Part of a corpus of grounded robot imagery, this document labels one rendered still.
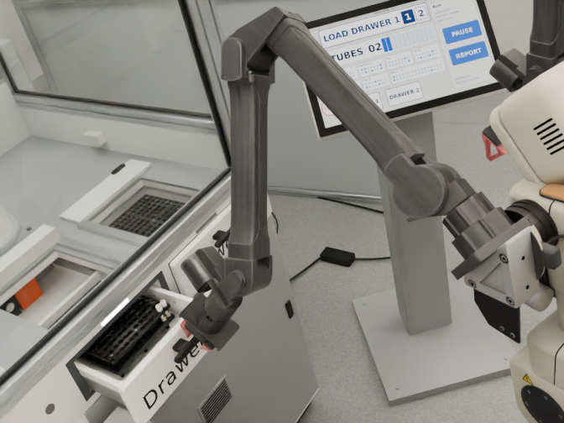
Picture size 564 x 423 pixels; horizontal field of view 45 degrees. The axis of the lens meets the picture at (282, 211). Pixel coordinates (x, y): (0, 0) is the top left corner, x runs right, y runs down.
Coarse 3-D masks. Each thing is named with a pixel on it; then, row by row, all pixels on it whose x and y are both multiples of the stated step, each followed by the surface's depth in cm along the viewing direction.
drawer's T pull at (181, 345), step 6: (180, 342) 133; (186, 342) 133; (192, 342) 132; (174, 348) 132; (180, 348) 132; (186, 348) 131; (192, 348) 132; (180, 354) 130; (186, 354) 131; (174, 360) 130; (180, 360) 130
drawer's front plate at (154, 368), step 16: (176, 336) 133; (192, 336) 137; (160, 352) 130; (176, 352) 134; (144, 368) 127; (160, 368) 131; (176, 368) 135; (192, 368) 139; (128, 384) 125; (144, 384) 128; (176, 384) 136; (128, 400) 125; (160, 400) 133; (144, 416) 130
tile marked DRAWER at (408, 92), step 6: (408, 84) 177; (414, 84) 177; (384, 90) 177; (390, 90) 177; (396, 90) 177; (402, 90) 177; (408, 90) 177; (414, 90) 177; (420, 90) 177; (390, 96) 177; (396, 96) 177; (402, 96) 177; (408, 96) 177; (414, 96) 177; (420, 96) 177; (390, 102) 177; (396, 102) 177; (402, 102) 177
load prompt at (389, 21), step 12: (396, 12) 179; (408, 12) 179; (420, 12) 179; (348, 24) 179; (360, 24) 179; (372, 24) 179; (384, 24) 179; (396, 24) 179; (408, 24) 179; (324, 36) 179; (336, 36) 179; (348, 36) 179; (360, 36) 179; (324, 48) 179
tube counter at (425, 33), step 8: (432, 24) 179; (400, 32) 179; (408, 32) 179; (416, 32) 179; (424, 32) 179; (432, 32) 179; (376, 40) 179; (384, 40) 178; (392, 40) 178; (400, 40) 178; (408, 40) 178; (416, 40) 178; (424, 40) 178; (368, 48) 178; (376, 48) 178; (384, 48) 178; (392, 48) 178; (400, 48) 178
